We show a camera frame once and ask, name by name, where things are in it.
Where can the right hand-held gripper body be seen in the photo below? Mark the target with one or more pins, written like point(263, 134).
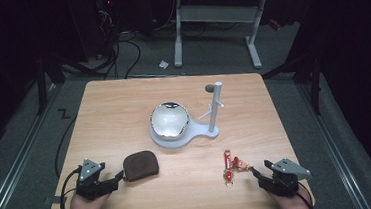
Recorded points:
point(283, 182)

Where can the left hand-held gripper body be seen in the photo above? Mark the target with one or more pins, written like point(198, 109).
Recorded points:
point(91, 185)

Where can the brown leather wallet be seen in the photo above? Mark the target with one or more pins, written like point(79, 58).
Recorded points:
point(140, 165)

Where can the shiny silver bowl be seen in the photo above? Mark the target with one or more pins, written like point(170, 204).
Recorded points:
point(169, 120)

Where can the white stand with pegs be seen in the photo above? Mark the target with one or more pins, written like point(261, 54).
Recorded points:
point(192, 132)

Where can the person's right hand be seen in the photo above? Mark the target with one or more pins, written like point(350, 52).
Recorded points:
point(291, 204)

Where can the grey tape strip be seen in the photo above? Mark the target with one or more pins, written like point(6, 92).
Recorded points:
point(49, 199)

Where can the black stand leg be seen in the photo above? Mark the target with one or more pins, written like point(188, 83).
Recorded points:
point(41, 85)
point(315, 84)

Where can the dark round sticker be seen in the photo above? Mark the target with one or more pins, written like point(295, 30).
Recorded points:
point(209, 88)

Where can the white paper scrap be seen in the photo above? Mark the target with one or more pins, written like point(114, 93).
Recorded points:
point(163, 64)

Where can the black computer tower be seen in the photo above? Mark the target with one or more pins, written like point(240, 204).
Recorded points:
point(95, 23)

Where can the white-framed desk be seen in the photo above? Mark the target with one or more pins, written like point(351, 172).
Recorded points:
point(214, 13)

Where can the metal floor rail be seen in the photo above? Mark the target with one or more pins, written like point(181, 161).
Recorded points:
point(14, 164)
point(337, 146)

